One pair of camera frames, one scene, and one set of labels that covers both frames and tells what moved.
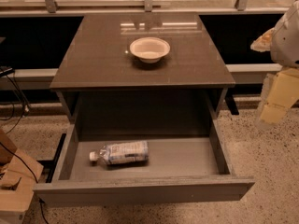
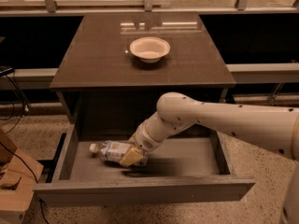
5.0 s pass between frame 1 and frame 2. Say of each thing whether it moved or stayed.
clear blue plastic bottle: moved
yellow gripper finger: moved
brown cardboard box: stayed
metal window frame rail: stayed
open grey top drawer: stayed
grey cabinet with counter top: stayed
